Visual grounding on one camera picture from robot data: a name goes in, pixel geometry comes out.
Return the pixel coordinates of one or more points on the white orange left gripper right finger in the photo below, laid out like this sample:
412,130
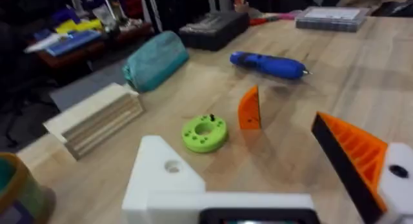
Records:
364,166

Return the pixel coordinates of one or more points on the bare white left gripper left finger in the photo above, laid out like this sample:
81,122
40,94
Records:
158,172

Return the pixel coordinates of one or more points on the small black screw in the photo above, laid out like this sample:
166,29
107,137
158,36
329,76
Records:
212,117

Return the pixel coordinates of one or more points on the blue electric screwdriver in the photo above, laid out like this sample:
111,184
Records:
268,65

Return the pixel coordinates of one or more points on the green disc with holes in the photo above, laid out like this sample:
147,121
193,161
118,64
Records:
204,133

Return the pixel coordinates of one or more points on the stack of pale wooden boards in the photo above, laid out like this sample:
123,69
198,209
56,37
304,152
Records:
93,117

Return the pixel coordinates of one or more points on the orange ribbed wedge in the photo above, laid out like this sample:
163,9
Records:
249,109

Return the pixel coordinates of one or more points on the teal soft zip bag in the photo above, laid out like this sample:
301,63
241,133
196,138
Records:
155,61

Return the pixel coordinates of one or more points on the orange and green tub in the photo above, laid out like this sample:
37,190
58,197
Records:
17,190

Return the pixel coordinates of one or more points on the grey flat box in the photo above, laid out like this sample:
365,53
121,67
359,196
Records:
331,19

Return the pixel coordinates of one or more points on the black tool case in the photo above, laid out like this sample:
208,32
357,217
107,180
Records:
214,30

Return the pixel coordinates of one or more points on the brown shelf with clutter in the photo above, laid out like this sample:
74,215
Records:
80,40

